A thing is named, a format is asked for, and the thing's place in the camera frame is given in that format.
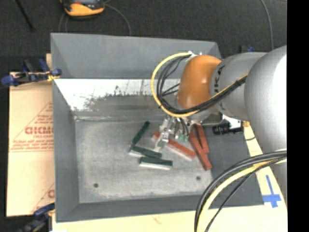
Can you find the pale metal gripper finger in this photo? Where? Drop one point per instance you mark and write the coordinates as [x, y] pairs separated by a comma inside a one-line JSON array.
[[165, 137], [158, 146]]

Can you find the dark green flat block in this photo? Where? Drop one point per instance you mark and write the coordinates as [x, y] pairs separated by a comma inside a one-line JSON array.
[[157, 162], [141, 133], [146, 151]]

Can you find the red-brown flat block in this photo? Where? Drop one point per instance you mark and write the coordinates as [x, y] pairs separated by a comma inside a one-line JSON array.
[[200, 153], [202, 139], [181, 149]]

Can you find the grey metal bin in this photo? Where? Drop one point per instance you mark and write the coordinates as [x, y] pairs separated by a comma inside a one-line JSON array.
[[108, 178]]

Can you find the brown cardboard board red print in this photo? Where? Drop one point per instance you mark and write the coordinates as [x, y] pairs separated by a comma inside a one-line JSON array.
[[26, 168]]

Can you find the black cylinder on white bracket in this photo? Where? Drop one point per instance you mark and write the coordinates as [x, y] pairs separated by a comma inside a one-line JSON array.
[[223, 129]]

